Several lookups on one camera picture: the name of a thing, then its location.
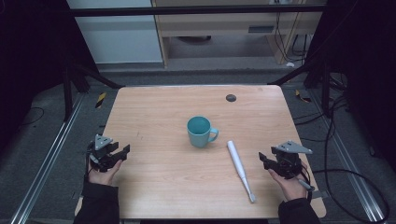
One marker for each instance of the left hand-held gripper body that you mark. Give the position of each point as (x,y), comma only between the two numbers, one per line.
(101,155)

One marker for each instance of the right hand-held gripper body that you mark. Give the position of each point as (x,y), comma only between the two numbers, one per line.
(288,163)

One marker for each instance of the white electric toothbrush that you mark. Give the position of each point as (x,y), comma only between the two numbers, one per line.
(238,165)

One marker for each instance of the teal ceramic mug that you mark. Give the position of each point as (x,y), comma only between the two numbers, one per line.
(199,137)

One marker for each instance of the person's left hand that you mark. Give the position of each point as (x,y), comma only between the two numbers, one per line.
(102,178)

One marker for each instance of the person's right hand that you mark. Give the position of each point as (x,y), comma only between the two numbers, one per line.
(292,189)

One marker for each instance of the grey tape strip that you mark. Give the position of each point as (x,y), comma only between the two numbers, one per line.
(320,194)

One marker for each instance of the yellow black floor tape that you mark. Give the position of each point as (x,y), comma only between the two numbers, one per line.
(100,100)
(302,97)

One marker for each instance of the dark round table grommet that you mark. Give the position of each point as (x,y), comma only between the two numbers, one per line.
(231,98)

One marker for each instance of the black metal stand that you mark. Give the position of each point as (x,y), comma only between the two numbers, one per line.
(67,93)
(326,90)

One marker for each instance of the small white floor object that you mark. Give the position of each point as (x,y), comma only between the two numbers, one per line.
(290,64)

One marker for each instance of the white cabinet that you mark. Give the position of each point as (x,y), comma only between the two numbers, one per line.
(118,40)

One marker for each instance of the dark curtain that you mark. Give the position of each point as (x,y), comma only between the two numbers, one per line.
(31,62)
(367,77)

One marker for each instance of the black horizontal bar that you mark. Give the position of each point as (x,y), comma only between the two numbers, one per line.
(186,11)

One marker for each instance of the metal floor rail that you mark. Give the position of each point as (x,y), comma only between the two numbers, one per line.
(351,174)
(46,161)

